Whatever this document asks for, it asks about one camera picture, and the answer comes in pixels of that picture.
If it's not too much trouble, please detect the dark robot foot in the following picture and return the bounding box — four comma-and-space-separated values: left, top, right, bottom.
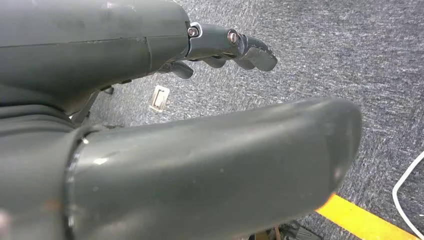
247, 221, 324, 240

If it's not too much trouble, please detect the ribbed grey left arm sleeve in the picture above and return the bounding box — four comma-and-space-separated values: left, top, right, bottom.
0, 104, 75, 240

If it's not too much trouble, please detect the white floor cable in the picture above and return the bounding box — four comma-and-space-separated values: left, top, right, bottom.
392, 150, 424, 240

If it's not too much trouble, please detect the metal floor socket plate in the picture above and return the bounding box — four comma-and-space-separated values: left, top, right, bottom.
149, 84, 171, 114

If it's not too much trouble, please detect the long yellow floor tape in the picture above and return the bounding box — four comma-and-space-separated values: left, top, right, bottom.
315, 193, 420, 240

